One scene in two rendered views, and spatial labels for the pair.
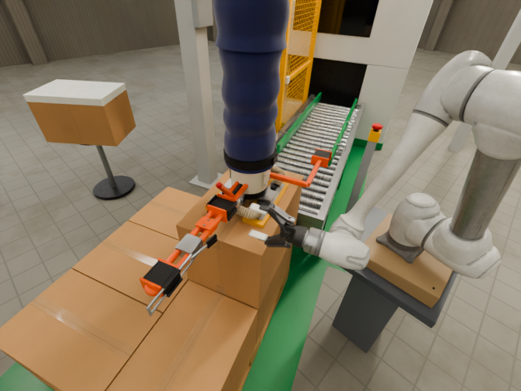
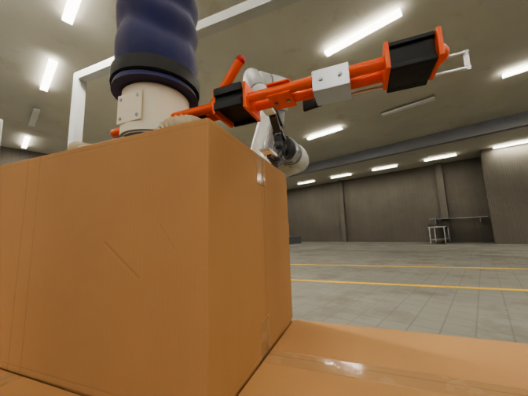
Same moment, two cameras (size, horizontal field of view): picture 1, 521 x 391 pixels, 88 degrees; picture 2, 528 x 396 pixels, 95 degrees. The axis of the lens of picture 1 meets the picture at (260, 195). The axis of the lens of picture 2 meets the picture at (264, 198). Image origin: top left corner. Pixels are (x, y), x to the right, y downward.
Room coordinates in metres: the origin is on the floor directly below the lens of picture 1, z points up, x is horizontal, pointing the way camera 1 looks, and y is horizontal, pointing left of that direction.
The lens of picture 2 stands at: (0.73, 0.68, 0.78)
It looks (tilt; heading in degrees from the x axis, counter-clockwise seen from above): 8 degrees up; 270
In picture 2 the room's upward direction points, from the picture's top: 2 degrees counter-clockwise
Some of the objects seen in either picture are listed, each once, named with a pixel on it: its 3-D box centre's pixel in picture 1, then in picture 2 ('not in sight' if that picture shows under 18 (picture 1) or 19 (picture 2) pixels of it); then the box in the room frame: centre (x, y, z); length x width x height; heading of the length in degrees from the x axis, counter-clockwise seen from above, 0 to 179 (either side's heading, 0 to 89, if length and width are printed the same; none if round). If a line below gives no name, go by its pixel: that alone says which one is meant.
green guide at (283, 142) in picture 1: (300, 115); not in sight; (2.89, -0.40, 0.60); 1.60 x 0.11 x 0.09; 158
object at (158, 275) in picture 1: (160, 277); (408, 61); (0.46, 0.28, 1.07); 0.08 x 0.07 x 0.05; 158
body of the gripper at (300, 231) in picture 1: (293, 233); (282, 144); (0.66, -0.12, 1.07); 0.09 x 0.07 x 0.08; 68
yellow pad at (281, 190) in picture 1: (267, 198); not in sight; (0.98, -0.04, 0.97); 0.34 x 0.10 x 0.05; 158
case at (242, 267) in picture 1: (247, 226); (152, 249); (1.01, 0.06, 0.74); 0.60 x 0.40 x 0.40; 159
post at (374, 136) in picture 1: (357, 188); not in sight; (1.72, -0.76, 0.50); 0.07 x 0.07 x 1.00; 68
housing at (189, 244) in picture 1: (189, 247); (331, 85); (0.59, 0.23, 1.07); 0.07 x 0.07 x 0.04; 68
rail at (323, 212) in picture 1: (346, 150); not in sight; (2.34, -0.82, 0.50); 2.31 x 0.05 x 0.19; 158
